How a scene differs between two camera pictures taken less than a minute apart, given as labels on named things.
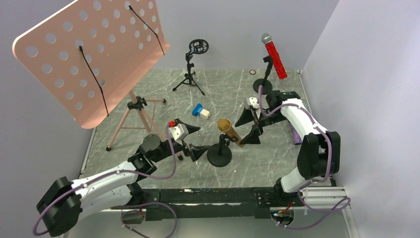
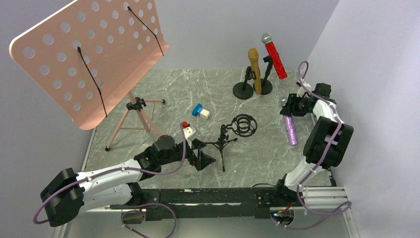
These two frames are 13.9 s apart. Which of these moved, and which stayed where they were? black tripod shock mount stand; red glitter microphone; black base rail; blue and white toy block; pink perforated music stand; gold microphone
Moved: black tripod shock mount stand; gold microphone
Stayed: red glitter microphone; blue and white toy block; black base rail; pink perforated music stand
